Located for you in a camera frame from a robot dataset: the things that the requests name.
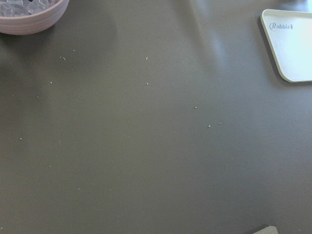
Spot pink bowl with ice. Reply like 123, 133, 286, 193
0, 0, 70, 36

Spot cream rabbit tray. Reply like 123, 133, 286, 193
260, 9, 312, 82

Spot bamboo cutting board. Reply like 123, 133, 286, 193
253, 226, 278, 234

